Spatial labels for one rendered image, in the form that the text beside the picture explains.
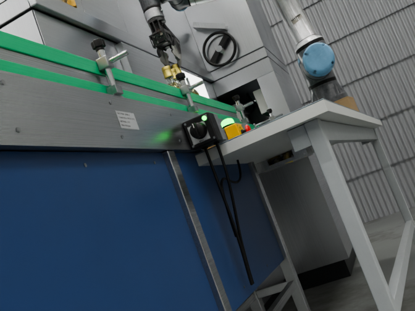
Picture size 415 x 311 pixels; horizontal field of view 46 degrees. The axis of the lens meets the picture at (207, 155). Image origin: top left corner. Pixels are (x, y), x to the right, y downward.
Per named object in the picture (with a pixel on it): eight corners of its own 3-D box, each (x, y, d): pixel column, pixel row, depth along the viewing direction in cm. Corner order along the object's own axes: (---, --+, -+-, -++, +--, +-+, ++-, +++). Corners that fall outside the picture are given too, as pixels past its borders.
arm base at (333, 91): (348, 99, 207) (339, 76, 207) (349, 95, 192) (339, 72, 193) (314, 112, 211) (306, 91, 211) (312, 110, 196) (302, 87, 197)
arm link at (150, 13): (149, 18, 204) (165, 9, 202) (152, 28, 204) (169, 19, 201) (140, 13, 197) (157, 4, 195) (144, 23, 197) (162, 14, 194)
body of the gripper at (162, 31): (152, 49, 194) (142, 22, 196) (162, 53, 202) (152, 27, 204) (169, 41, 192) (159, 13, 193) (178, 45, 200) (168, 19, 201)
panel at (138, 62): (218, 134, 271) (197, 78, 276) (223, 132, 270) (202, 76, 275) (144, 126, 187) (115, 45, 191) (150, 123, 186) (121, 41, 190)
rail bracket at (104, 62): (116, 100, 108) (97, 45, 109) (144, 86, 105) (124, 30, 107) (107, 99, 104) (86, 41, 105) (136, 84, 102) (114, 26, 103)
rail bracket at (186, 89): (192, 116, 151) (178, 76, 153) (214, 106, 149) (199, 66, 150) (188, 115, 147) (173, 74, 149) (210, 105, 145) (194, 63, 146)
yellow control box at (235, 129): (230, 152, 166) (223, 131, 167) (251, 144, 164) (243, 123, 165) (224, 152, 160) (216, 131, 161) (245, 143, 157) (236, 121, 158)
